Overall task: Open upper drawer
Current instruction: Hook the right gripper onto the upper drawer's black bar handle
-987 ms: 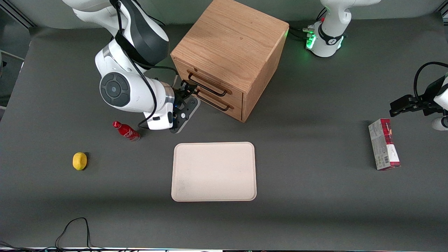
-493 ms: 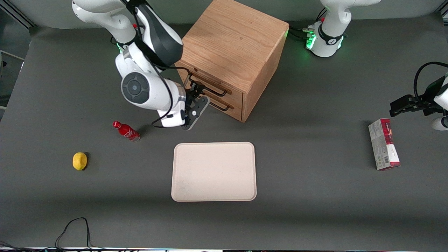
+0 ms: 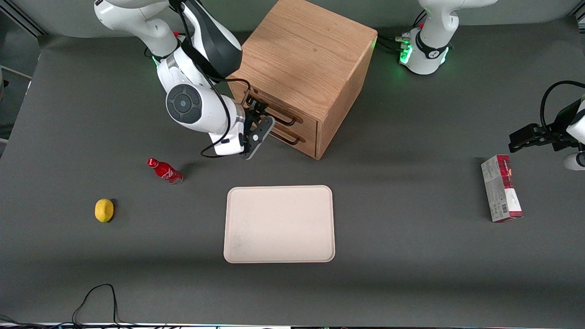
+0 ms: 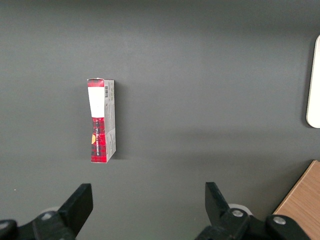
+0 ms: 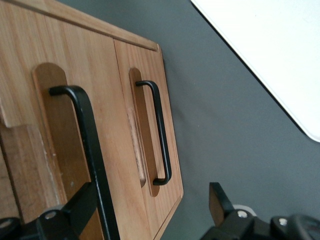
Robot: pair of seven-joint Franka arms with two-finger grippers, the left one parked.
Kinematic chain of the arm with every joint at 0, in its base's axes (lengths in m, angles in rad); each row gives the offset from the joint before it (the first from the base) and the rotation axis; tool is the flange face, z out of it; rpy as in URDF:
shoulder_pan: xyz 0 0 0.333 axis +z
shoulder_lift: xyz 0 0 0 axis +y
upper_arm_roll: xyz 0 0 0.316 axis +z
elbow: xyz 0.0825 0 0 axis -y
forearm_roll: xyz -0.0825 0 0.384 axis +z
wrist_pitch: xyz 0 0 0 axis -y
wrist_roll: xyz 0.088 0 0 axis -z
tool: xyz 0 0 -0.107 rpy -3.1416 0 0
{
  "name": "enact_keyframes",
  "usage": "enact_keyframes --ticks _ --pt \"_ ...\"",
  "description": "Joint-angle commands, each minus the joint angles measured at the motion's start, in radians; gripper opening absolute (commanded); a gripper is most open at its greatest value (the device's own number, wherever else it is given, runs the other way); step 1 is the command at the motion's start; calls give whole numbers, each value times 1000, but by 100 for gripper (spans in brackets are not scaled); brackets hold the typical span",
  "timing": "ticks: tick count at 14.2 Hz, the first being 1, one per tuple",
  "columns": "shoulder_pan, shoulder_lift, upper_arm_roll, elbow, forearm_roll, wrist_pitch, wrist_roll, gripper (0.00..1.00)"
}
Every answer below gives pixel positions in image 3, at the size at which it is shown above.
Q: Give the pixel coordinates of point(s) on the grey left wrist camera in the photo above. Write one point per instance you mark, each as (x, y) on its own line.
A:
(575, 162)

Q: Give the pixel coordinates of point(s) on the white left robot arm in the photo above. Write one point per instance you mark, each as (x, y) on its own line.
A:
(434, 50)

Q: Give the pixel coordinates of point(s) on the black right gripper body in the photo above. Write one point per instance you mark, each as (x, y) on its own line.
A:
(252, 112)

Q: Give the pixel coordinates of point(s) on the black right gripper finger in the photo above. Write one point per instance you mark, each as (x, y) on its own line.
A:
(262, 116)
(258, 105)

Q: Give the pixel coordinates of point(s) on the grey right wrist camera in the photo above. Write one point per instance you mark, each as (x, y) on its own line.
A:
(261, 133)

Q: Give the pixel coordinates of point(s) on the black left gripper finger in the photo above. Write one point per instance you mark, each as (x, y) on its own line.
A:
(528, 131)
(532, 142)

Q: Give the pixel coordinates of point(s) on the red and grey carton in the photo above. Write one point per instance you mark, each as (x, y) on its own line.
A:
(500, 192)

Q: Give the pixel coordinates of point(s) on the wooden drawer cabinet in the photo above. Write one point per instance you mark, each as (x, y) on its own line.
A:
(301, 50)

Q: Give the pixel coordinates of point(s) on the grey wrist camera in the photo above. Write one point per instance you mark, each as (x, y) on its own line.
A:
(261, 133)
(575, 162)

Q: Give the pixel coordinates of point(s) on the red cola bottle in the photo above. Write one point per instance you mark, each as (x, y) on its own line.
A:
(165, 172)

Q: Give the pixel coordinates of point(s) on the yellow lemon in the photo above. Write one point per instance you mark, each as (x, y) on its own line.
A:
(104, 210)

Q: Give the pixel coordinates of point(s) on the wooden drawer front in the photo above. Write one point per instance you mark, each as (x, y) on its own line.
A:
(309, 127)
(309, 144)

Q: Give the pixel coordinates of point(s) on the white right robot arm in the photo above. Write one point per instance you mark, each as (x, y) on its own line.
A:
(183, 104)

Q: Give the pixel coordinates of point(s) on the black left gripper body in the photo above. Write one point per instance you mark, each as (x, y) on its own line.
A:
(555, 133)

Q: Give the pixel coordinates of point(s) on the white rectangular tray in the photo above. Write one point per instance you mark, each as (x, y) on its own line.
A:
(279, 224)

